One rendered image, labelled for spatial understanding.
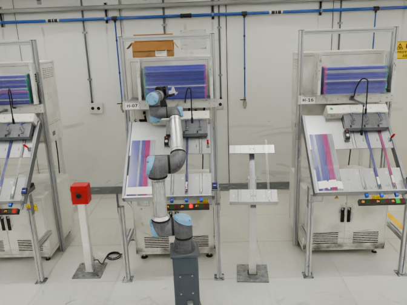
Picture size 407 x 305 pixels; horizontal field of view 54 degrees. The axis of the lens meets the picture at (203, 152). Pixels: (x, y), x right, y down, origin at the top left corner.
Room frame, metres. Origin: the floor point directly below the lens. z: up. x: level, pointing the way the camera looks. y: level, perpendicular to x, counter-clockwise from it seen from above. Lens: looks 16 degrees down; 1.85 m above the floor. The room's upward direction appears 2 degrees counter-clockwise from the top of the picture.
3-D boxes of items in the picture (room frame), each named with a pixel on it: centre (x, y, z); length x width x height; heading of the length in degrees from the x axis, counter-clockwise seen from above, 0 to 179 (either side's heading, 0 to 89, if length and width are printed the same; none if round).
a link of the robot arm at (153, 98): (2.58, 0.31, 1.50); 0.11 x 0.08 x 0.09; 168
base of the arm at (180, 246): (2.34, 0.15, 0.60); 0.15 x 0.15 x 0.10
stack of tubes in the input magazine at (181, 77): (3.34, 0.21, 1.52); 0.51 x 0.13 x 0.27; 89
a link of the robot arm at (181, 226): (2.34, 0.15, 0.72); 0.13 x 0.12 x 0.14; 96
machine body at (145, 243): (3.46, 0.26, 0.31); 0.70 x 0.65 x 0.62; 89
